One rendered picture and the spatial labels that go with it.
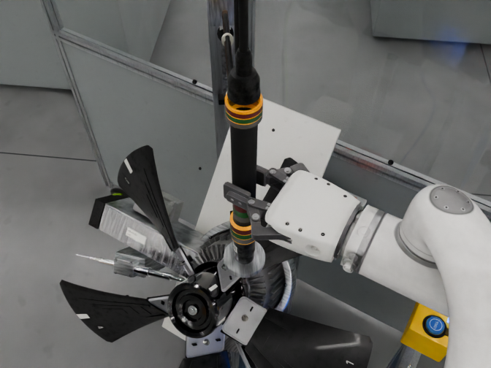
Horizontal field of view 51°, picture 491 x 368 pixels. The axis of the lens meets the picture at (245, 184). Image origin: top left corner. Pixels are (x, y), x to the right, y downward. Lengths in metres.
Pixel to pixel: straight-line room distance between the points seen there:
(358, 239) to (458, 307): 0.15
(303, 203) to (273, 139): 0.59
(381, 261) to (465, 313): 0.13
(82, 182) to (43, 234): 0.36
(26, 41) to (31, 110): 0.43
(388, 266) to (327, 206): 0.11
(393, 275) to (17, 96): 3.13
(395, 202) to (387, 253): 1.10
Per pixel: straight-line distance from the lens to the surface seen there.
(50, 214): 2.85
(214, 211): 1.32
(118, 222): 1.33
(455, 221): 0.57
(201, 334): 1.09
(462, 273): 0.54
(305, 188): 0.67
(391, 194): 1.70
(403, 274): 0.63
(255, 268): 0.85
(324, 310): 2.43
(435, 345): 1.30
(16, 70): 3.45
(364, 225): 0.63
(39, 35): 3.19
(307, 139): 1.20
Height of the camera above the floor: 2.21
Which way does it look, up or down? 52 degrees down
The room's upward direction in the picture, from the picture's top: straight up
